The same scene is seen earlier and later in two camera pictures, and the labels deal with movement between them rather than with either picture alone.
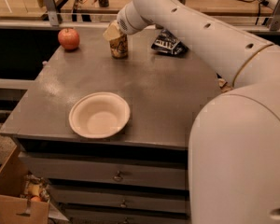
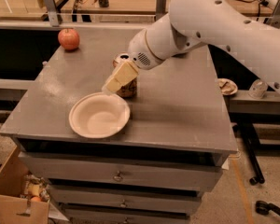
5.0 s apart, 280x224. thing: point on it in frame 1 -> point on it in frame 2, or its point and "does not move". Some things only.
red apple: (68, 37) does not move
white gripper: (127, 22) -> (139, 50)
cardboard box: (7, 204) does not move
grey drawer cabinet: (140, 175) does not move
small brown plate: (224, 86) does not move
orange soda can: (119, 47) -> (130, 90)
